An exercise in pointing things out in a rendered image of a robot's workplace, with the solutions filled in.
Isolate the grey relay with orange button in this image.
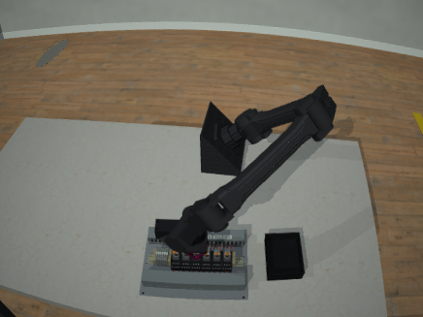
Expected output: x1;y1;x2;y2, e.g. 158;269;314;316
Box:
223;248;231;262
172;250;180;260
213;248;220;262
181;253;190;261
203;248;211;262

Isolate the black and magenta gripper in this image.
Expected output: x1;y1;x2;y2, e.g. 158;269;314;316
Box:
183;230;208;260

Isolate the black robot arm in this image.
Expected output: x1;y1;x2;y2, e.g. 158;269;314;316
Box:
154;84;337;253

